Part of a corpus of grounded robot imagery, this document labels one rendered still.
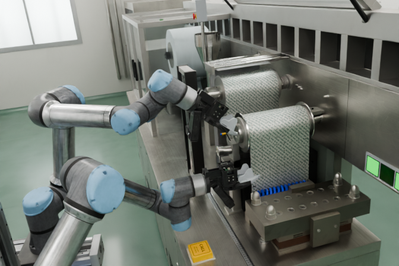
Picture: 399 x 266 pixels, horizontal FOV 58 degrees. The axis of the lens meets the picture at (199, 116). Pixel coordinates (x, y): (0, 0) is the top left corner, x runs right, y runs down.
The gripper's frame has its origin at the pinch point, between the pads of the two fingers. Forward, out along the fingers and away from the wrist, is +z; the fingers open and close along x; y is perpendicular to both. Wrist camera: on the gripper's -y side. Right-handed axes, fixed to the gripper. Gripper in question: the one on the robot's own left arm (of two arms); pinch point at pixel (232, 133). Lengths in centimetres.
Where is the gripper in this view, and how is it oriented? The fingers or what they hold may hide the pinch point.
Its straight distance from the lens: 128.9
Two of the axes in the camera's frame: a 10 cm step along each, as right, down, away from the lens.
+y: 5.5, -8.2, -1.1
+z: 7.9, 4.8, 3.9
